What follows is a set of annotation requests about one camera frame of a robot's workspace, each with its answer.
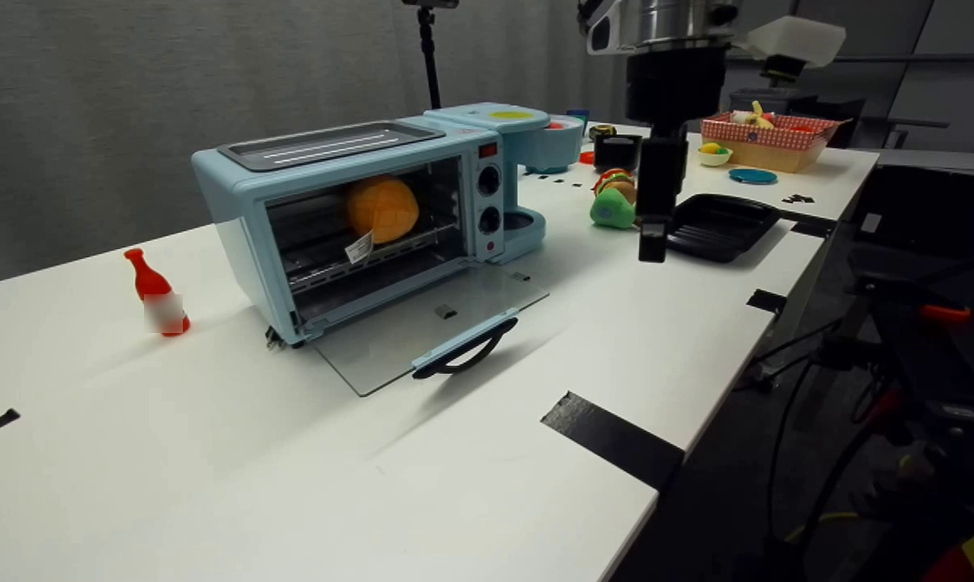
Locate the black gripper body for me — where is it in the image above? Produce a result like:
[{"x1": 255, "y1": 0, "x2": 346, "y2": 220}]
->
[{"x1": 625, "y1": 45, "x2": 727, "y2": 138}]

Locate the glass toaster oven door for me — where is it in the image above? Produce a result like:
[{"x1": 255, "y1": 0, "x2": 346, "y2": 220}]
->
[{"x1": 311, "y1": 280, "x2": 555, "y2": 401}]

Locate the light blue toaster oven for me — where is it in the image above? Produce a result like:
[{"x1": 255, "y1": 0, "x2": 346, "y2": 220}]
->
[{"x1": 188, "y1": 100, "x2": 589, "y2": 350}]

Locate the green toy pear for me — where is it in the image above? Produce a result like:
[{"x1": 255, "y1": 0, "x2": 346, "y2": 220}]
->
[{"x1": 586, "y1": 186, "x2": 642, "y2": 234}]

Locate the toy burger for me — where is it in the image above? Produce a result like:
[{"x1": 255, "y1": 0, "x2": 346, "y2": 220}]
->
[{"x1": 593, "y1": 161, "x2": 642, "y2": 198}]

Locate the yellow green toy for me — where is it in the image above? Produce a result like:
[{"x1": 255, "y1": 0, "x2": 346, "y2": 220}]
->
[{"x1": 697, "y1": 136, "x2": 737, "y2": 168}]

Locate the small black box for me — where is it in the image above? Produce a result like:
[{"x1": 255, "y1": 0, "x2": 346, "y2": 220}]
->
[{"x1": 589, "y1": 131, "x2": 648, "y2": 175}]

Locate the black plastic tray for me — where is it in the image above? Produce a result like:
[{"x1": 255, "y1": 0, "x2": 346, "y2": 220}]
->
[{"x1": 665, "y1": 191, "x2": 785, "y2": 266}]

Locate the blue round lid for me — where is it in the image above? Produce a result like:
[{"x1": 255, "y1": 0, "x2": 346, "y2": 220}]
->
[{"x1": 724, "y1": 161, "x2": 779, "y2": 189}]

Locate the yellow toy banana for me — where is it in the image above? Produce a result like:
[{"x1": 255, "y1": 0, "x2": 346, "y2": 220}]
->
[{"x1": 748, "y1": 98, "x2": 779, "y2": 132}]

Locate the red checkered basket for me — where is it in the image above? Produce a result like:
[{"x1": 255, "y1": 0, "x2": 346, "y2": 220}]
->
[{"x1": 698, "y1": 100, "x2": 845, "y2": 177}]

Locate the black tape strip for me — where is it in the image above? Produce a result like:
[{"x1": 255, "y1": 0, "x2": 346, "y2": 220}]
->
[
  {"x1": 789, "y1": 213, "x2": 841, "y2": 243},
  {"x1": 537, "y1": 390, "x2": 690, "y2": 496},
  {"x1": 745, "y1": 284, "x2": 792, "y2": 316}
]

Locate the yellow round disc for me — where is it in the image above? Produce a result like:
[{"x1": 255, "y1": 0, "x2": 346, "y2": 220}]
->
[{"x1": 487, "y1": 104, "x2": 544, "y2": 127}]

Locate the black tripod stand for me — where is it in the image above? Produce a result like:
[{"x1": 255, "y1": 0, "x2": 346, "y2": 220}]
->
[{"x1": 403, "y1": 0, "x2": 464, "y2": 115}]

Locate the orange toy bread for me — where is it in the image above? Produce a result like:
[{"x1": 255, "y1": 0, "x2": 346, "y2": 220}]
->
[{"x1": 341, "y1": 175, "x2": 423, "y2": 249}]

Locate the yellow and red object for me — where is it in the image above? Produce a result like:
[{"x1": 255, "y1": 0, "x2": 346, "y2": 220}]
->
[{"x1": 919, "y1": 523, "x2": 974, "y2": 582}]

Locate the red toy ketchup bottle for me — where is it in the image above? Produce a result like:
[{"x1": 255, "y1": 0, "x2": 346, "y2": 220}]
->
[{"x1": 120, "y1": 245, "x2": 194, "y2": 344}]

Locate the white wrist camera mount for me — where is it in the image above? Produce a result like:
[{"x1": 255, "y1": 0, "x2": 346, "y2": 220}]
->
[{"x1": 743, "y1": 12, "x2": 850, "y2": 72}]

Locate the red handled tool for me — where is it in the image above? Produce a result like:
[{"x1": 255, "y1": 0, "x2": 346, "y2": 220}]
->
[{"x1": 916, "y1": 301, "x2": 974, "y2": 331}]

